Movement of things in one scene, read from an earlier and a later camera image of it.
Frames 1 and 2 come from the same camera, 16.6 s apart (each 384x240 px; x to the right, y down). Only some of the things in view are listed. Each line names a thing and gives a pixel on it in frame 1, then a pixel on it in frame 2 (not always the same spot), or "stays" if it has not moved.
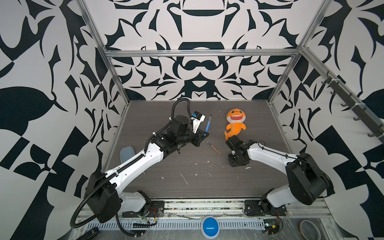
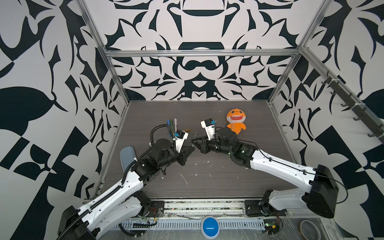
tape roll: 300,231 stays
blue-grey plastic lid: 126,152 stays
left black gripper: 197,138 to 183,155
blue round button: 210,227 stays
